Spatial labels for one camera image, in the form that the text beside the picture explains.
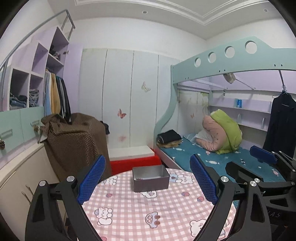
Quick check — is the folded dark clothes stack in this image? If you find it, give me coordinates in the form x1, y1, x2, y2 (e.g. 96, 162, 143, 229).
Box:
156, 130, 182, 148

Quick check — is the pink rolled quilt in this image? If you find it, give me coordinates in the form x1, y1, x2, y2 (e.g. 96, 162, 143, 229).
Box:
197, 115, 229, 152

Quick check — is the pink checkered tablecloth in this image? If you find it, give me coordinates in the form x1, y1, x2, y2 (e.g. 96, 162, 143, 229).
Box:
81, 168, 238, 241

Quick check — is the purple shelf unit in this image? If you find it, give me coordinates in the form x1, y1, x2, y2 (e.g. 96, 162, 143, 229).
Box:
1, 27, 82, 112

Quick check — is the brown dotted fabric cover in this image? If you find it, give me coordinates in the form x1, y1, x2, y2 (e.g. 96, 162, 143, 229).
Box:
41, 113, 112, 181

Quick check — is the mint bunk bed frame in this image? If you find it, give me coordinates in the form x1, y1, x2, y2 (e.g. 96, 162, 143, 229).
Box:
154, 37, 295, 136

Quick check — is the white foam board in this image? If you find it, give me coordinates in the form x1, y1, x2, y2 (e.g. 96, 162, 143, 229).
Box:
108, 146, 154, 161

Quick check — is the green rolled quilt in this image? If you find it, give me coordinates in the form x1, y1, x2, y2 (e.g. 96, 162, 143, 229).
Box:
210, 109, 242, 155

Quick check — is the white wardrobe with butterflies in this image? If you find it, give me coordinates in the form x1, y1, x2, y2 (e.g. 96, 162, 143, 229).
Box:
78, 49, 179, 149

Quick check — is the black hanging garment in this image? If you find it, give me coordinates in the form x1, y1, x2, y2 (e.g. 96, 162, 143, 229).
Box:
263, 92, 295, 158

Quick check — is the hanging clothes row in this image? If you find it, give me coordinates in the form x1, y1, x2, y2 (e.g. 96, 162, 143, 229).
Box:
43, 69, 72, 123

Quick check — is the red storage box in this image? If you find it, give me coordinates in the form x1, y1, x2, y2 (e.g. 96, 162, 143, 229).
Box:
110, 149, 162, 175

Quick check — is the metal stair handrail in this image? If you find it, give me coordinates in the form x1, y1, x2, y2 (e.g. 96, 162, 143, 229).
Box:
0, 9, 76, 70

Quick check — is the mint drawer cabinet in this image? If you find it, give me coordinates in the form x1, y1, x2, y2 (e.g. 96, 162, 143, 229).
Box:
1, 106, 44, 157

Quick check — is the black cloth on cover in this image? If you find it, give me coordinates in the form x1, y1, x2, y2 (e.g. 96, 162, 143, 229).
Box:
100, 121, 110, 135

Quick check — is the grey metal tin box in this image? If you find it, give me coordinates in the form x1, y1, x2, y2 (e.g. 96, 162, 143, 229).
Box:
132, 165, 170, 192

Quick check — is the teal patterned bed sheet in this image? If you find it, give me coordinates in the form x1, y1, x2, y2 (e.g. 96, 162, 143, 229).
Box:
161, 134, 285, 182

